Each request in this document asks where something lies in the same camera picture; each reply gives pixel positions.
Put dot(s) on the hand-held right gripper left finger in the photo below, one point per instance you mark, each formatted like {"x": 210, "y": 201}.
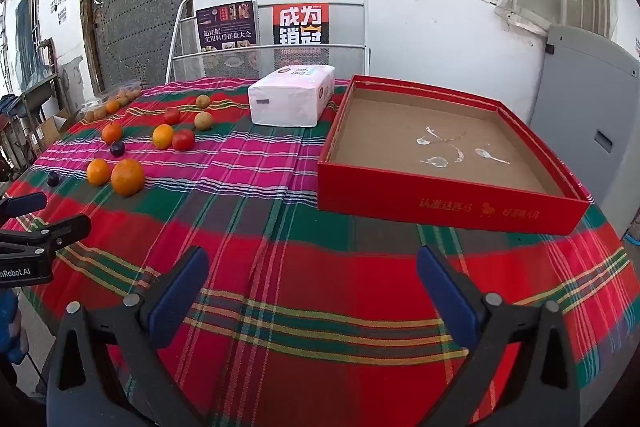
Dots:
{"x": 177, "y": 292}

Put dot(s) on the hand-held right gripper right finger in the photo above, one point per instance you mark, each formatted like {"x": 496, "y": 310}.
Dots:
{"x": 450, "y": 297}

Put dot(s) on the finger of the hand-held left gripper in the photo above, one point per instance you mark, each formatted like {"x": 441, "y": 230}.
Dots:
{"x": 27, "y": 203}
{"x": 55, "y": 232}

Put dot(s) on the dark purple plum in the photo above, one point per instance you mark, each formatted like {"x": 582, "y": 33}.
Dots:
{"x": 117, "y": 148}
{"x": 52, "y": 179}

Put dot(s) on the large orange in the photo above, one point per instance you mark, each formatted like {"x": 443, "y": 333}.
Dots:
{"x": 127, "y": 177}

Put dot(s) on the red cardboard box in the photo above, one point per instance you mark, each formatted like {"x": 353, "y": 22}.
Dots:
{"x": 450, "y": 202}

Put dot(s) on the red tomato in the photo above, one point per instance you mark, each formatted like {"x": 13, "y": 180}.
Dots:
{"x": 183, "y": 139}
{"x": 171, "y": 116}

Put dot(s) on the round brown fruit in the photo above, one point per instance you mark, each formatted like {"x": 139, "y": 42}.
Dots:
{"x": 203, "y": 120}
{"x": 202, "y": 101}

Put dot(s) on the clear container of brown fruits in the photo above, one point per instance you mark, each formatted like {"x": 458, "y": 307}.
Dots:
{"x": 127, "y": 93}

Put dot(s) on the person's left hand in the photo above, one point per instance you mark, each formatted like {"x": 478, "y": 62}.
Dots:
{"x": 7, "y": 322}

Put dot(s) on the cardboard carton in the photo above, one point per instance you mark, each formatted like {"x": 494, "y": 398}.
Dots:
{"x": 47, "y": 129}

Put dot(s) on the wooden bench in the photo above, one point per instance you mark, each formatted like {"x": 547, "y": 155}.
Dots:
{"x": 40, "y": 84}

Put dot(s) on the red plaid tablecloth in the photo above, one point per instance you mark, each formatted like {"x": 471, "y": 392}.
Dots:
{"x": 300, "y": 267}

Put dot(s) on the small orange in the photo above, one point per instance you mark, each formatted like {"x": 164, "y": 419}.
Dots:
{"x": 112, "y": 106}

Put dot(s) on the white pink tissue pack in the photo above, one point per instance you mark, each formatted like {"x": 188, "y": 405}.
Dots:
{"x": 285, "y": 102}

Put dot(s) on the grey cabinet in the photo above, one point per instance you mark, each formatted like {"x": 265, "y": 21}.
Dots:
{"x": 585, "y": 97}

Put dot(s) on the purple cookbook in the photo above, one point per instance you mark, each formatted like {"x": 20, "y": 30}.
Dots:
{"x": 227, "y": 27}

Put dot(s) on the red and black book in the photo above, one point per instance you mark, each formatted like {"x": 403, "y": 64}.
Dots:
{"x": 300, "y": 24}

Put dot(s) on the white metal mesh rack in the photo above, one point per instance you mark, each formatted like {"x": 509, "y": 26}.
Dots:
{"x": 345, "y": 22}

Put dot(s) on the narrow wall window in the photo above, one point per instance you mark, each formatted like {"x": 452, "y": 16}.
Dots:
{"x": 25, "y": 27}

